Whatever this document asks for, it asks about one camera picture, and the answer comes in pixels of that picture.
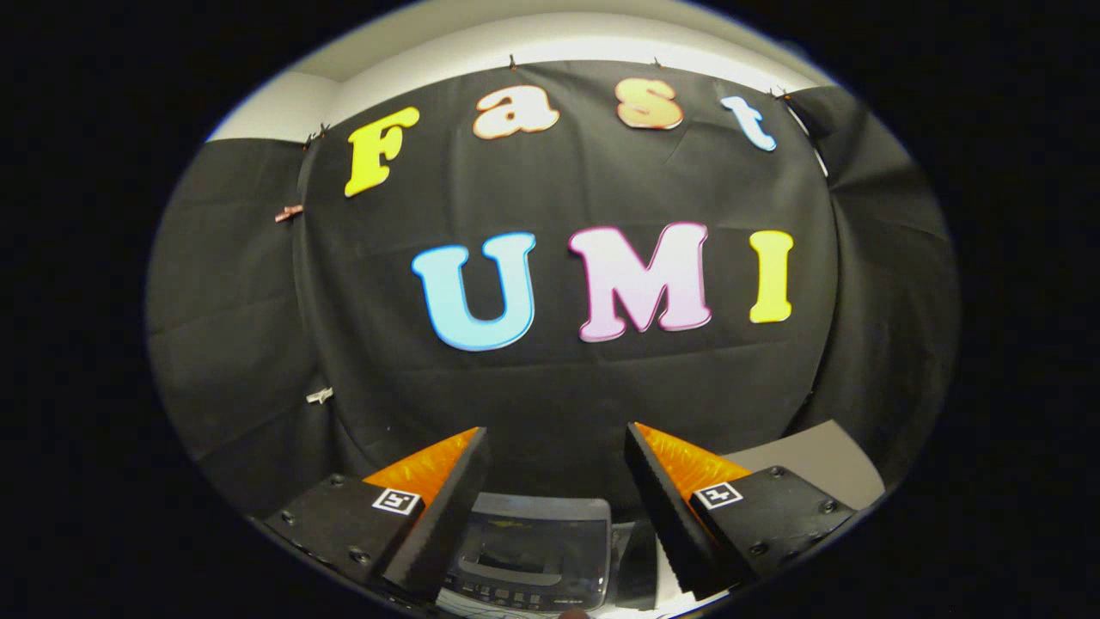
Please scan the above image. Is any dark grey washing machine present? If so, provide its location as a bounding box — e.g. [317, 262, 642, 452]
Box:
[434, 493, 663, 618]

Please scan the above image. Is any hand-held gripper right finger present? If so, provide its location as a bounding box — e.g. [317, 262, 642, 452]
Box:
[625, 421, 859, 600]

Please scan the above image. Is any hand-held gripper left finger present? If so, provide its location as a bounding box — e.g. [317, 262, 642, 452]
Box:
[262, 427, 491, 603]

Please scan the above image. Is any tinted washing machine lid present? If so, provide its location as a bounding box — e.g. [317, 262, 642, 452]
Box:
[454, 493, 613, 591]

